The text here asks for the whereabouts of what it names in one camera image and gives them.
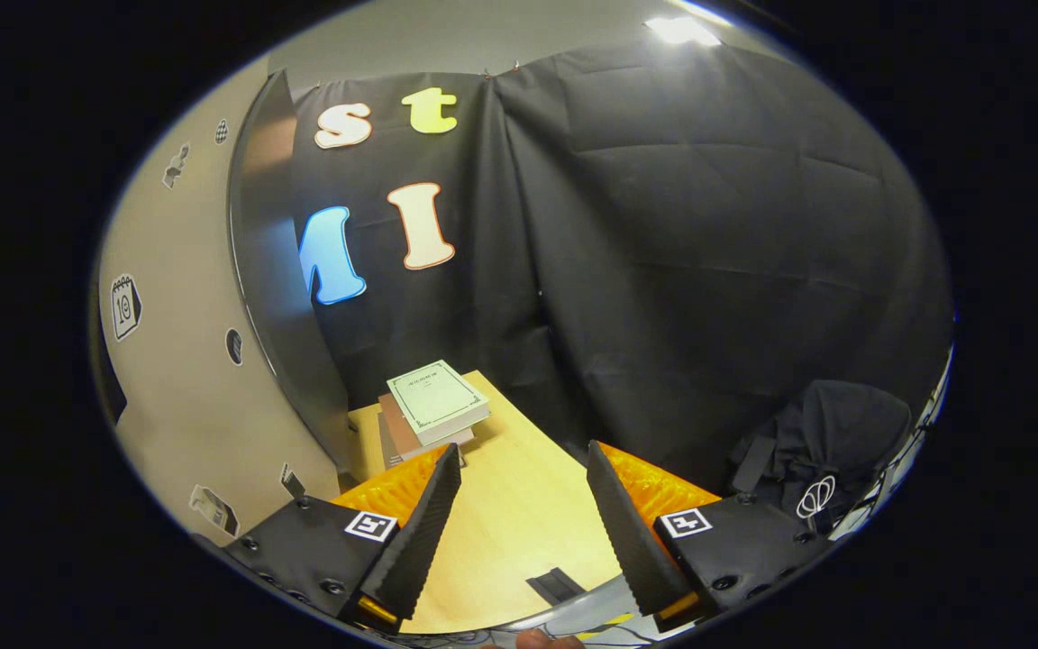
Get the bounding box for white cabinet door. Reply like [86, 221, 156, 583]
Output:
[91, 54, 340, 551]

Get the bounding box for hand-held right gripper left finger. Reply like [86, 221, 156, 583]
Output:
[223, 442, 463, 632]

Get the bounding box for black backdrop cloth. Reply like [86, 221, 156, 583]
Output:
[289, 36, 957, 506]

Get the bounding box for black backpack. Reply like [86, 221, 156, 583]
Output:
[726, 379, 916, 533]

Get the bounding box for ceiling light panel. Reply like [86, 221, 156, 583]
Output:
[645, 15, 723, 48]

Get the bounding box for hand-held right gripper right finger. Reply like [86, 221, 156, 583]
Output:
[586, 440, 835, 632]

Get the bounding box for white book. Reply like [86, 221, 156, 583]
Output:
[386, 360, 491, 447]

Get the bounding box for dark grey cabinet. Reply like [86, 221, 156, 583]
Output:
[229, 68, 356, 474]

